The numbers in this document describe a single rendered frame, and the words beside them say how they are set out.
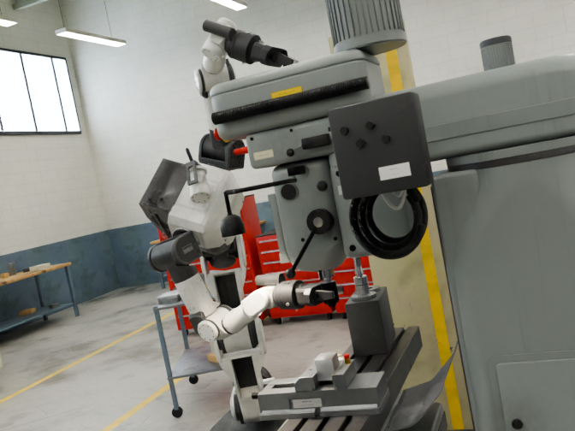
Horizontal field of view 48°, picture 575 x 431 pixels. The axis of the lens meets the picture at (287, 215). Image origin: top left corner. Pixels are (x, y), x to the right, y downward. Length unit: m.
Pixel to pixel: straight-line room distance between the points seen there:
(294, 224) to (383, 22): 0.59
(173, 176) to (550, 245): 1.29
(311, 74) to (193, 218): 0.71
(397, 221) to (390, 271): 1.96
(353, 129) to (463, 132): 0.34
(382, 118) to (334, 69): 0.33
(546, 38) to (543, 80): 9.19
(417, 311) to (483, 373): 2.01
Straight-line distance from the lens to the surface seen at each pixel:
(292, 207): 1.82
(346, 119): 1.48
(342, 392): 1.80
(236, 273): 2.54
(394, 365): 2.14
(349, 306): 2.25
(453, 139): 1.70
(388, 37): 1.78
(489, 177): 1.63
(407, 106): 1.45
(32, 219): 12.00
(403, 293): 3.69
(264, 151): 1.81
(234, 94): 1.84
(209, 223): 2.20
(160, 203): 2.27
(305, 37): 11.51
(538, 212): 1.62
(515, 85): 1.69
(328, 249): 1.81
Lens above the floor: 1.60
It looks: 3 degrees down
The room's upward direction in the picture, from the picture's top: 11 degrees counter-clockwise
